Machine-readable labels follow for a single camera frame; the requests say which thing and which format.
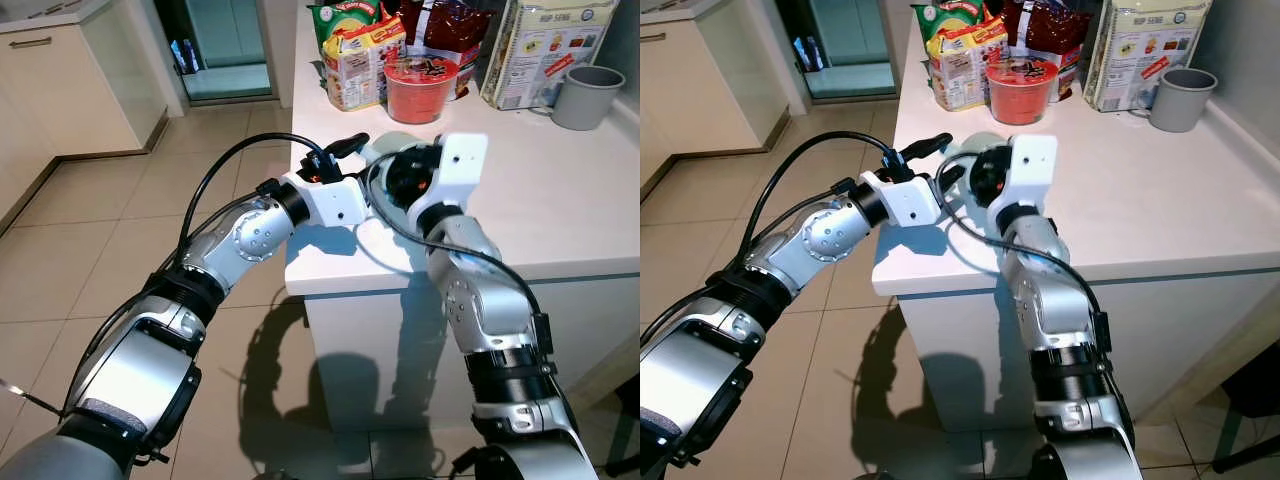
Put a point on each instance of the black chair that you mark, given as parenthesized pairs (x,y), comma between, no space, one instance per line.
(1250,390)
(625,420)

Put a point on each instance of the small blue packet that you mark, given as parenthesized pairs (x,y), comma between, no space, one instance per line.
(185,57)
(808,54)

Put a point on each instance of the teal glass door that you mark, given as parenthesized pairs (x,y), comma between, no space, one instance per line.
(230,45)
(850,45)

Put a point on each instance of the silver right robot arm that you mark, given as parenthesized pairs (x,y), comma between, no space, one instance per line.
(490,300)
(1060,300)

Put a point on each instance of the green snack bag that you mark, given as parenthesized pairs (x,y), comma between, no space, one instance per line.
(945,18)
(345,18)

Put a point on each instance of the red instant noodle bowl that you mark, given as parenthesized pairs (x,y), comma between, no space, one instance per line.
(1022,95)
(420,95)

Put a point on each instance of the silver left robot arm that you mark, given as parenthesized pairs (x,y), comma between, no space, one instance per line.
(700,380)
(130,380)

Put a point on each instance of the white kitchen cabinet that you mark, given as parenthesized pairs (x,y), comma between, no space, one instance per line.
(710,90)
(70,90)

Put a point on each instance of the white printed rice bag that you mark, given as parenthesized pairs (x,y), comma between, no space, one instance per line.
(545,50)
(1140,50)

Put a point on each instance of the yellow printed food box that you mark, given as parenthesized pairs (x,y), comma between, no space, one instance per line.
(355,70)
(960,70)

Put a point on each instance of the grey mug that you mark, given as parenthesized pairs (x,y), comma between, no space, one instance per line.
(588,100)
(1182,100)

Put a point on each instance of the dark red snack bag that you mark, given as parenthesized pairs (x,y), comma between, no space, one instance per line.
(1050,30)
(450,30)

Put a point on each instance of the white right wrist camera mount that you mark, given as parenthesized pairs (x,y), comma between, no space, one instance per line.
(460,165)
(1035,165)

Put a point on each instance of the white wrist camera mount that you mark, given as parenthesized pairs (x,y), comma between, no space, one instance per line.
(910,205)
(335,200)
(1035,165)
(460,165)

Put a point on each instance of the white kitchen counter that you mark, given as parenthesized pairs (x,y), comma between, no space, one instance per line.
(1200,330)
(580,200)

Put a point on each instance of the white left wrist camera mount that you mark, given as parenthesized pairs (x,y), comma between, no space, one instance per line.
(910,205)
(335,200)

